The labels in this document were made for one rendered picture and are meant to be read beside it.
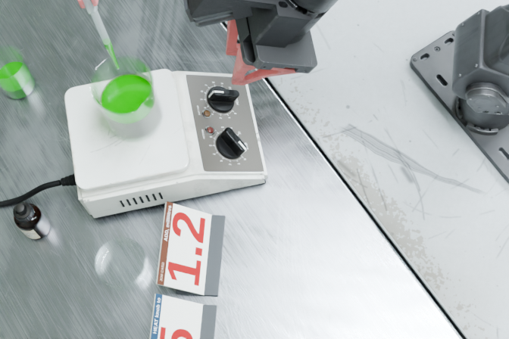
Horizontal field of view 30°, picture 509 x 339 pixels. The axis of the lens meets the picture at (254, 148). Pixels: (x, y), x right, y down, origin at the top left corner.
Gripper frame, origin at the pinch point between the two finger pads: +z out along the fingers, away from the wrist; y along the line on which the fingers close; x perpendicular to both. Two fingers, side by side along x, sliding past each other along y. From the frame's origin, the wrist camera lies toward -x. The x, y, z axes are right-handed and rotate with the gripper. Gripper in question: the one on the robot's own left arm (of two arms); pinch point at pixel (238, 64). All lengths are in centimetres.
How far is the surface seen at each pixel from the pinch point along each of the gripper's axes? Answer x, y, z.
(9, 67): -17.5, -10.1, 21.5
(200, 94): -0.9, -0.4, 7.3
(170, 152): -5.8, 7.0, 6.9
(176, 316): -4.6, 22.6, 13.7
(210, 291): -0.4, 20.1, 13.5
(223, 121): 1.3, 2.9, 7.2
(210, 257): 0.1, 16.4, 13.2
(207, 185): -0.7, 9.6, 9.5
